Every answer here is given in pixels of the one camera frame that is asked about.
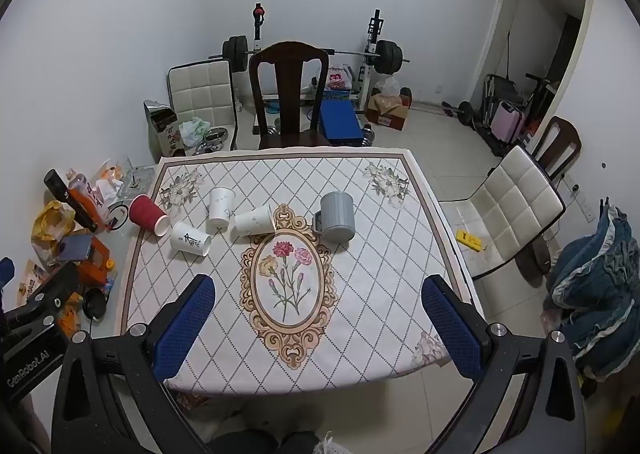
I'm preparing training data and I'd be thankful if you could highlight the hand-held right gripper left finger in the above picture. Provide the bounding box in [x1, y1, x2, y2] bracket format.
[51, 274, 217, 454]

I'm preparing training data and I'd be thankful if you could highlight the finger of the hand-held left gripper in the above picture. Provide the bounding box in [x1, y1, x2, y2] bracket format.
[0, 257, 15, 303]

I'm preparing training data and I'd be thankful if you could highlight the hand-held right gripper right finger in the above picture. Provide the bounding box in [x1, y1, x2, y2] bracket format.
[421, 275, 587, 454]

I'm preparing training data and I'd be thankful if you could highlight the white paper cup black print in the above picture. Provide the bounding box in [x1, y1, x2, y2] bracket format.
[170, 221, 212, 257]

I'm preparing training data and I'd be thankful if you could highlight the red paper cup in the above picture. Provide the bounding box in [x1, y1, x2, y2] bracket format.
[129, 194, 171, 237]

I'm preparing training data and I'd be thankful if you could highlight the speckled white paper cup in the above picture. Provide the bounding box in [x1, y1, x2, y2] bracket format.
[233, 205, 276, 238]

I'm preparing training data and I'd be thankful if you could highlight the plain white paper cup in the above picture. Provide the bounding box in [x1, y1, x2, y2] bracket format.
[208, 187, 235, 229]

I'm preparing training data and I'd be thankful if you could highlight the orange snack packet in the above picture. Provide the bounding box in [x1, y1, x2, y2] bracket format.
[17, 259, 52, 305]

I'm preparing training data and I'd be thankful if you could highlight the yellow plastic bag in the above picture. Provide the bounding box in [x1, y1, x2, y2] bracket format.
[31, 201, 76, 267]

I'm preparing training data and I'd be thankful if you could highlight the grey blue notebook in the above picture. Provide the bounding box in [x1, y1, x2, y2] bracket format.
[56, 233, 95, 263]

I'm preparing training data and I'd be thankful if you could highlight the orange box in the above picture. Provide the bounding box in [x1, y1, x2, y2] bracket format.
[75, 234, 114, 285]

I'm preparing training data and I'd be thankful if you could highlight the yellow packet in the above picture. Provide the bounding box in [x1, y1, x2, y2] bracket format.
[455, 230, 487, 252]

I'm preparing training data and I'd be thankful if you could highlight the black cylindrical bottle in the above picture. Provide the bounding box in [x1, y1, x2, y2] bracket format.
[44, 170, 101, 233]

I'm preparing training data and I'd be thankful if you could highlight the floral quilted tablecloth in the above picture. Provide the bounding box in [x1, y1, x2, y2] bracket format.
[114, 148, 485, 395]

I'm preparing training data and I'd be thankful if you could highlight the orange drink bottle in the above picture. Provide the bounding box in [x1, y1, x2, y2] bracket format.
[67, 169, 109, 221]

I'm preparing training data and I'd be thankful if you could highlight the white padded chair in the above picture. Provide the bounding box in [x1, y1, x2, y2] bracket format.
[166, 60, 240, 155]
[440, 146, 567, 281]

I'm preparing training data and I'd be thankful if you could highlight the glass ashtray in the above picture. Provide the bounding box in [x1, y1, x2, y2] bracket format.
[117, 166, 156, 205]

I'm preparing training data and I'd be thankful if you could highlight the blue denim clothing pile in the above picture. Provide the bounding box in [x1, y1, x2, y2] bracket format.
[542, 206, 640, 381]

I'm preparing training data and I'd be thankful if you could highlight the grey ribbed mug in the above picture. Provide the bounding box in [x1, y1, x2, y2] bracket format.
[313, 192, 356, 241]

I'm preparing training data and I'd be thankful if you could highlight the white power strip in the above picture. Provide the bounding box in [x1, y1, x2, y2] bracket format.
[564, 174, 597, 221]

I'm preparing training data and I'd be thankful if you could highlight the dark printed paper box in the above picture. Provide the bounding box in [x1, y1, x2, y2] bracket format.
[143, 100, 181, 159]

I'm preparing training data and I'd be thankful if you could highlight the green and white plastic bag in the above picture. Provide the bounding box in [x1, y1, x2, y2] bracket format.
[179, 117, 210, 147]

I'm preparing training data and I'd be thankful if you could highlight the pink suitcase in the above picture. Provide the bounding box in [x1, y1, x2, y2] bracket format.
[491, 101, 526, 144]

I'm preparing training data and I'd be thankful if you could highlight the brown cardboard box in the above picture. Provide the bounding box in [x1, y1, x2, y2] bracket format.
[366, 92, 412, 132]

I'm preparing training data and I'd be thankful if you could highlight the dark wooden chair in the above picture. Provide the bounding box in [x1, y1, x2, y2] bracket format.
[525, 116, 583, 181]
[248, 41, 332, 151]

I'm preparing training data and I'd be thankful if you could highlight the blue weight bench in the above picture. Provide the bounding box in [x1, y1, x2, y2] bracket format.
[319, 100, 362, 147]

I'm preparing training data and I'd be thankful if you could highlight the folded black cart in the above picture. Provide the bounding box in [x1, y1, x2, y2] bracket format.
[482, 74, 522, 107]

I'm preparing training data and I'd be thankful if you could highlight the clear plastic bag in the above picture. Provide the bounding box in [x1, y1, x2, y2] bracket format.
[374, 75, 401, 97]

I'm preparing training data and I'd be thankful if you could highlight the red and white plastic bag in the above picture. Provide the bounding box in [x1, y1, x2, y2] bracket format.
[327, 64, 354, 92]

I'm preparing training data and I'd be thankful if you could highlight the black barbell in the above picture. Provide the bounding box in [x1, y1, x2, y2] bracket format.
[222, 36, 411, 75]

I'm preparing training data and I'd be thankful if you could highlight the white weight bench rack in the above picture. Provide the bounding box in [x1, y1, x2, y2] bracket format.
[240, 4, 383, 115]

